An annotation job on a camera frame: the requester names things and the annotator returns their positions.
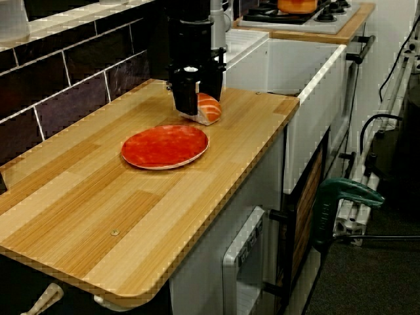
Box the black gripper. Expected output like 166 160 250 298
167 18 228 116

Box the salmon nigiri sushi toy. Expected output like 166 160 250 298
178 93 222 126

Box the red round plate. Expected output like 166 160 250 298
121 124 210 171

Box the dark grey upright panel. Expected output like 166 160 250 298
146 0 171 81

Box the white curved faucet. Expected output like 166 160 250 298
209 0 234 51

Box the white toy sink unit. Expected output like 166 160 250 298
220 28 348 195

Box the white shelf with tile backsplash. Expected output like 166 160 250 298
0 0 155 165

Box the grey toy stove top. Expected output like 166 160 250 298
238 0 362 35

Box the orange pot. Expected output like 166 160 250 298
277 0 319 14

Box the wooden stove countertop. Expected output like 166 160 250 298
233 2 377 45

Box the grey dishwasher door panel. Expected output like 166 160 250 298
221 205 265 315

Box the white cabinet under countertop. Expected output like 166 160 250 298
169 129 286 315

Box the white lidded jar plain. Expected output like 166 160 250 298
0 0 30 43

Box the white hook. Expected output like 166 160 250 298
93 294 132 312

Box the wooden slat crate black frame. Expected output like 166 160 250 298
264 129 331 315

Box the thick black cable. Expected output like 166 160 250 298
360 114 404 158

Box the black oven handle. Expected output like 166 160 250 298
346 35 376 65

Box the thin black cable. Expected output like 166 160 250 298
379 18 420 102

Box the aluminium frame rail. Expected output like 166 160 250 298
333 49 420 247

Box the white wooden peg handle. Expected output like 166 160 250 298
21 282 63 315

